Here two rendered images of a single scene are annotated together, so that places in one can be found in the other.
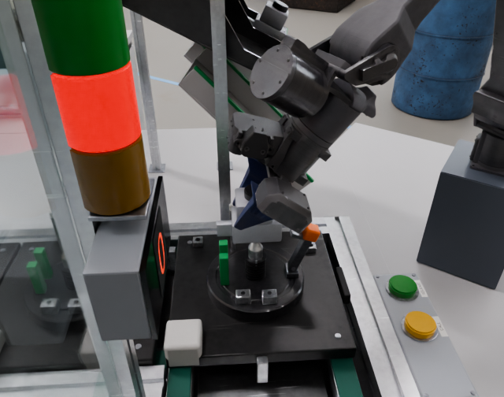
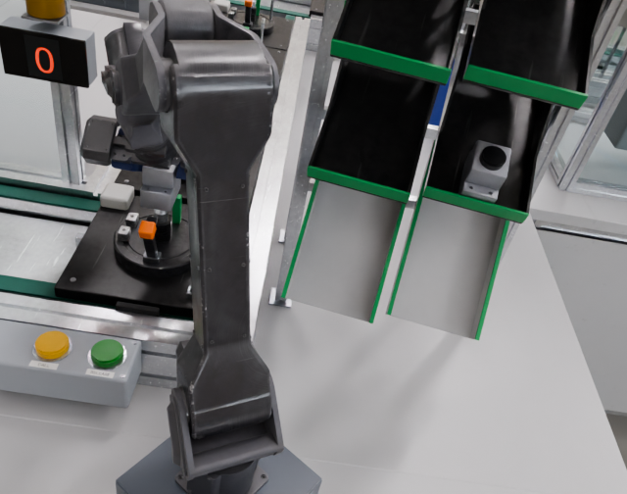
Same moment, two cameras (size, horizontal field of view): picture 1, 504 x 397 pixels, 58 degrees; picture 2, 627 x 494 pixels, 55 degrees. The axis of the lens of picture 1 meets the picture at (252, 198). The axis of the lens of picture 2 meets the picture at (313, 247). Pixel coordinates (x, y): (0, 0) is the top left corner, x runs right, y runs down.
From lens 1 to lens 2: 1.00 m
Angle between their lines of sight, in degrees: 68
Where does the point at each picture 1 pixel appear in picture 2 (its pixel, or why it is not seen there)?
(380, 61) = (109, 78)
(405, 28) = (125, 73)
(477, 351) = (46, 480)
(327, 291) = (128, 289)
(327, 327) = (86, 276)
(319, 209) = (351, 407)
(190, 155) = not seen: hidden behind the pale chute
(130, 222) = (41, 27)
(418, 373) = (8, 324)
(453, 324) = (93, 476)
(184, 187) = not seen: hidden behind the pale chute
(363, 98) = (127, 119)
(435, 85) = not seen: outside the picture
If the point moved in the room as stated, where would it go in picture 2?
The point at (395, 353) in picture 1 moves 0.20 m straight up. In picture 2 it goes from (37, 318) to (14, 197)
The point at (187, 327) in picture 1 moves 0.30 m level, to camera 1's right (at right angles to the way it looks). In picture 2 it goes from (120, 192) to (33, 323)
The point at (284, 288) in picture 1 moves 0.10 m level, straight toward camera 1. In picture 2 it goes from (133, 249) to (71, 231)
